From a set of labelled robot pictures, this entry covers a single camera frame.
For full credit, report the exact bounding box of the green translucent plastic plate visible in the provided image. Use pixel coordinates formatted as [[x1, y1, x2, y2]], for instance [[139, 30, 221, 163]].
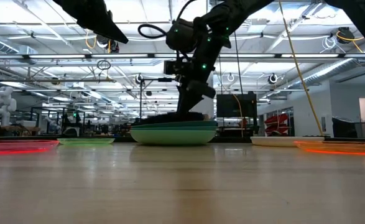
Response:
[[57, 138, 116, 146]]

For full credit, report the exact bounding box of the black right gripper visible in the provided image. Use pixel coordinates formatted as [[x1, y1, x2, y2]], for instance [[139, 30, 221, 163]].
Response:
[[164, 29, 231, 116]]

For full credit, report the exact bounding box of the black table frame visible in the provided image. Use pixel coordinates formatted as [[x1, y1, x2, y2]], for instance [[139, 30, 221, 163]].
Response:
[[0, 135, 365, 144]]

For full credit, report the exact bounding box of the pink translucent plastic plate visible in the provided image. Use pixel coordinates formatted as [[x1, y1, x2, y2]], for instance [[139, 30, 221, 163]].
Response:
[[0, 139, 60, 156]]

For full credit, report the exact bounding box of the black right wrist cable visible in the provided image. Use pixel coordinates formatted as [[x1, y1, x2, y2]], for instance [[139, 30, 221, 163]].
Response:
[[137, 0, 198, 40]]

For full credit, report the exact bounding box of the red bin rack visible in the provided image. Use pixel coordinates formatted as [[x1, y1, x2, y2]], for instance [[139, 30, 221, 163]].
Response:
[[264, 113, 290, 135]]

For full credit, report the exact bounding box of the black monitor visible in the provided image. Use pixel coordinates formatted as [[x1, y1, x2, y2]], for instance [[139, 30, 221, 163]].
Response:
[[216, 91, 258, 118]]

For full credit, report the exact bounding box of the yellow hanging cable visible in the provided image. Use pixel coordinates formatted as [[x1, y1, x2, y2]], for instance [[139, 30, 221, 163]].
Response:
[[277, 0, 325, 137]]

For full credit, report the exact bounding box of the black hanging cable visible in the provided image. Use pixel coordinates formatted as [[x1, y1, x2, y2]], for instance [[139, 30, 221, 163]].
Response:
[[233, 30, 244, 94]]

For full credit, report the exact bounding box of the dark green plastic plate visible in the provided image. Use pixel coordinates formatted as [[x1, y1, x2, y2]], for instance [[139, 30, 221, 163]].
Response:
[[131, 120, 218, 128]]

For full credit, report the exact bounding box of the black trash bin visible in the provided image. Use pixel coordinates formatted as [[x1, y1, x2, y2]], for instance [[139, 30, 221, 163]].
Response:
[[331, 116, 359, 139]]

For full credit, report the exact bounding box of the orange translucent plastic plate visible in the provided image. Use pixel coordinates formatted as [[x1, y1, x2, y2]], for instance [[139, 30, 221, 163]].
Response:
[[293, 140, 365, 157]]

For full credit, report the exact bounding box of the light green bowl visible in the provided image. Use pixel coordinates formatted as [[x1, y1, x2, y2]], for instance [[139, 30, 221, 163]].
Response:
[[129, 128, 217, 146]]

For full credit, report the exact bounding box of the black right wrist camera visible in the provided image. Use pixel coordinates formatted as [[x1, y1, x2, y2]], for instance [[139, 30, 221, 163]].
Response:
[[165, 17, 200, 54]]

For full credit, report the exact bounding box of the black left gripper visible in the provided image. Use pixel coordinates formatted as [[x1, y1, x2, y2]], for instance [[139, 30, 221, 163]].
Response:
[[52, 0, 129, 44]]

